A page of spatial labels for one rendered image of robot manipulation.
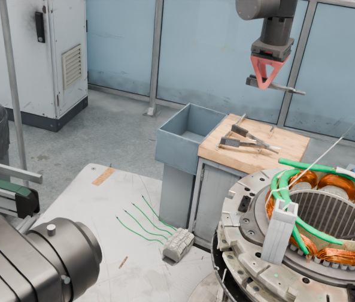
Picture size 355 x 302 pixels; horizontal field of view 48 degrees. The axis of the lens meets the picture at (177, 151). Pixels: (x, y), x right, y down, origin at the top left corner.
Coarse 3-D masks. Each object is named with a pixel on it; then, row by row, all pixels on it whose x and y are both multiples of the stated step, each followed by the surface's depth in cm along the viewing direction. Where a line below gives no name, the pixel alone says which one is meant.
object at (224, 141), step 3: (222, 138) 83; (225, 138) 83; (228, 138) 83; (231, 138) 83; (234, 138) 83; (222, 141) 84; (225, 141) 83; (228, 141) 83; (231, 141) 83; (234, 141) 83; (237, 141) 83; (225, 144) 84; (228, 144) 84; (231, 144) 83; (234, 144) 83; (237, 144) 83
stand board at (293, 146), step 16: (224, 128) 93; (256, 128) 94; (208, 144) 86; (272, 144) 89; (288, 144) 90; (304, 144) 90; (224, 160) 84; (240, 160) 82; (256, 160) 83; (272, 160) 83
